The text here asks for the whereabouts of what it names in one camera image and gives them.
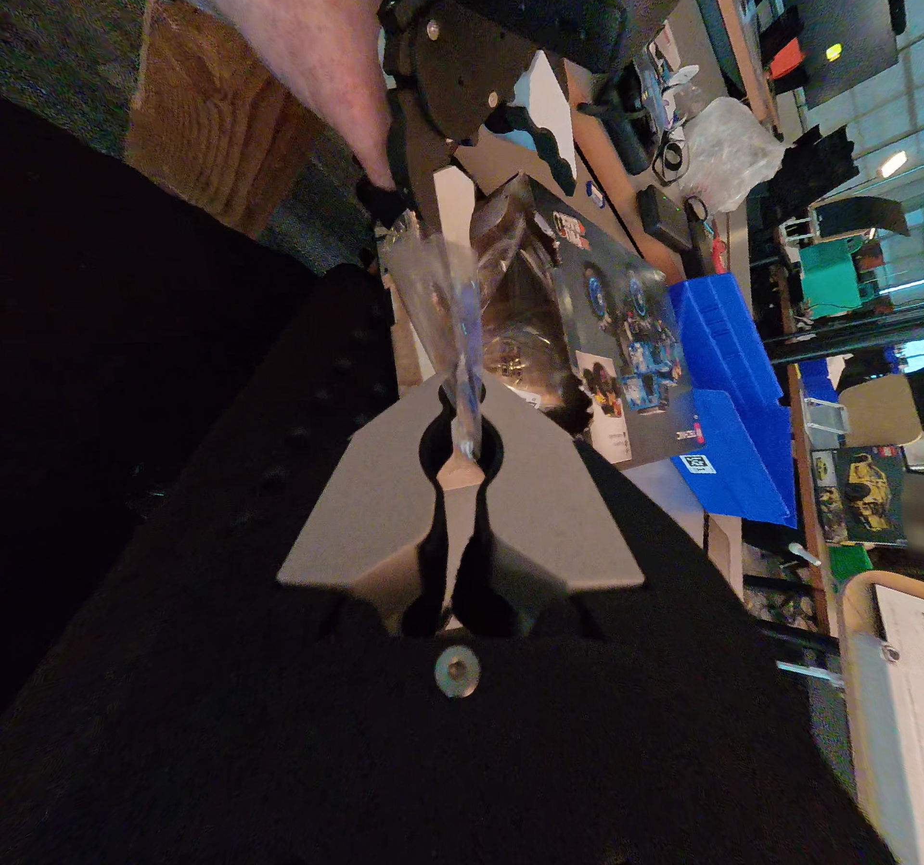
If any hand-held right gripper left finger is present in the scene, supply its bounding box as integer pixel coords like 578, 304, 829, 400
278, 375, 463, 632

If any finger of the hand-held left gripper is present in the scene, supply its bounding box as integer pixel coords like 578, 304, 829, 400
426, 165, 479, 268
499, 51, 580, 196

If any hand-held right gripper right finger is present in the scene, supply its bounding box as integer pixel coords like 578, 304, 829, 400
470, 375, 646, 632

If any clear plastic bag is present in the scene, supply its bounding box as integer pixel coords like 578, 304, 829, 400
379, 180, 581, 469

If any toy truck cardboard box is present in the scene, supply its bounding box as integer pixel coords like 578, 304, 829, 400
460, 129, 726, 471

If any wooden desk leg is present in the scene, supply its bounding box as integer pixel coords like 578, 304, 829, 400
123, 0, 327, 240

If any person's left hand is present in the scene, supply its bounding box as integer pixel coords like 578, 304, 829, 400
138, 0, 401, 188

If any white crumpled plastic bag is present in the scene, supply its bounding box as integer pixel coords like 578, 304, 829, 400
685, 98, 789, 216

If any blue storage bin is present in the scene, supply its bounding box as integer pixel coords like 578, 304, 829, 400
667, 274, 804, 528

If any yellow car toy box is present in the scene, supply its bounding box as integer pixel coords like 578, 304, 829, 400
809, 447, 912, 547

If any green object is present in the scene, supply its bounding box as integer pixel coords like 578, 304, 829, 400
799, 238, 864, 320

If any instruction sheet wooden board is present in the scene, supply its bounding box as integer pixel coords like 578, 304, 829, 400
838, 570, 924, 865

